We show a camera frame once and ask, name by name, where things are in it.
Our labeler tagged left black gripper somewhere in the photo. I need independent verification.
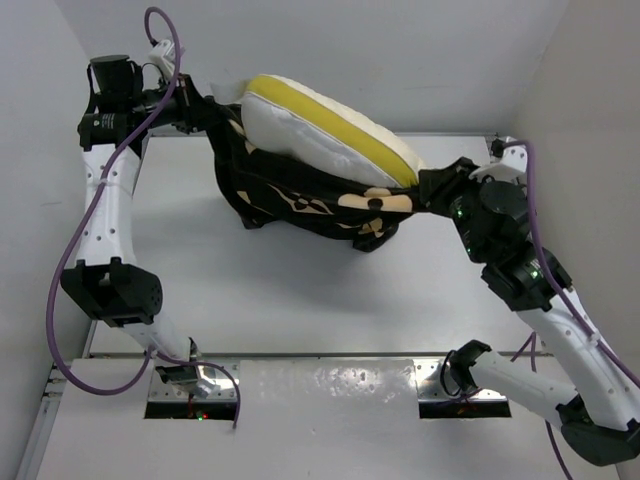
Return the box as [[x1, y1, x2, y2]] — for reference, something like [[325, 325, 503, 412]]
[[127, 73, 224, 135]]

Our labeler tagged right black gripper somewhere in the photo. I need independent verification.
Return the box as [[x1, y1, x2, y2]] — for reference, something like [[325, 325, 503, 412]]
[[419, 156, 494, 263]]

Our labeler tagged cream pillow with yellow edge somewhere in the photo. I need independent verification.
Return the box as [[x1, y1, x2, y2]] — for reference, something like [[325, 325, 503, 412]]
[[210, 74, 425, 188]]

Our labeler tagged black floral plush pillowcase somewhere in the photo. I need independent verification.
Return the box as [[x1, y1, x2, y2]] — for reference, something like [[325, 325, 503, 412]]
[[199, 94, 466, 254]]

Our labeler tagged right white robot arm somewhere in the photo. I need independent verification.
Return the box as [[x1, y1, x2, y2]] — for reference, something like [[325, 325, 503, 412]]
[[419, 158, 639, 466]]

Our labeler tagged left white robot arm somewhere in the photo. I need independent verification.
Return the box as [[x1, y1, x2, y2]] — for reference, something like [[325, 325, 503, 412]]
[[60, 55, 202, 390]]

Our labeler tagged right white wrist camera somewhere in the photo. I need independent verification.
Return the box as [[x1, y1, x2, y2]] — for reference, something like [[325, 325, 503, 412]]
[[470, 136, 528, 183]]

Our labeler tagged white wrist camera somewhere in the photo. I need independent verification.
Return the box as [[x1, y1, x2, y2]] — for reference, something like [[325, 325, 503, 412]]
[[148, 38, 185, 81], [470, 136, 528, 183]]

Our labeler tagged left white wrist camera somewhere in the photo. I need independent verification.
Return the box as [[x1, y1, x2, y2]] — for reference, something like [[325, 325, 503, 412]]
[[148, 38, 185, 81]]

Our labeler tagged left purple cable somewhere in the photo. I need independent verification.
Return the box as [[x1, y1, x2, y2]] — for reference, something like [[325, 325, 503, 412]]
[[45, 5, 242, 431]]

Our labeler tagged purple cable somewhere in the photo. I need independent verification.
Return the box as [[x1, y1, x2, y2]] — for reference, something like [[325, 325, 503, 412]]
[[45, 5, 242, 431], [492, 138, 640, 480]]

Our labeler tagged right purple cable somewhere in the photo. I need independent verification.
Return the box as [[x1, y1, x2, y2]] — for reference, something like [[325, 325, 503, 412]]
[[492, 138, 640, 480]]

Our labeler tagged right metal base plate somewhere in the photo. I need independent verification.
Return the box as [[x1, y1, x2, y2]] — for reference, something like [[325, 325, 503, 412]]
[[413, 357, 507, 404]]

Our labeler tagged metal base plate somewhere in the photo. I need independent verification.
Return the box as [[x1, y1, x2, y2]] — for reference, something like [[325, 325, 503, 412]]
[[148, 362, 238, 403], [413, 357, 507, 404]]

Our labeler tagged left aluminium frame rail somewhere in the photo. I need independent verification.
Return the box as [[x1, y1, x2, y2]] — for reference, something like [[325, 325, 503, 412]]
[[16, 365, 66, 480]]

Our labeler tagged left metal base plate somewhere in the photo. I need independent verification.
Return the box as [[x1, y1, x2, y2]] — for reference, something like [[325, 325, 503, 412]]
[[148, 362, 238, 403]]

